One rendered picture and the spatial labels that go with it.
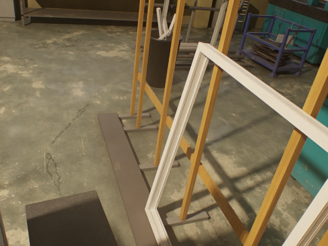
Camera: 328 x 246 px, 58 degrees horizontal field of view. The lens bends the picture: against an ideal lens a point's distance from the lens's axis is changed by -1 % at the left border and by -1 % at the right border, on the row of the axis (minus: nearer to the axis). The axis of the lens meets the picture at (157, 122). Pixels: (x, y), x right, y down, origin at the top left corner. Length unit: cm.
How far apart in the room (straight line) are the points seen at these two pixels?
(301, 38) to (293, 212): 555
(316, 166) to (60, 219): 241
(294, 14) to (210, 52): 665
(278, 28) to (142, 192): 676
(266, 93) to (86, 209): 97
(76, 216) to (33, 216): 19
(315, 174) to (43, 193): 249
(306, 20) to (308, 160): 521
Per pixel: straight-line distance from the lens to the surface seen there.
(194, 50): 643
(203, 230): 262
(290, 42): 683
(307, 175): 328
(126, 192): 270
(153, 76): 467
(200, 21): 907
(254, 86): 142
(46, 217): 149
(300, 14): 819
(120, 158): 305
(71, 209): 151
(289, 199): 324
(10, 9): 800
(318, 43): 771
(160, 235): 237
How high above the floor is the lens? 195
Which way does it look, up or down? 31 degrees down
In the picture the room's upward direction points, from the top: 8 degrees clockwise
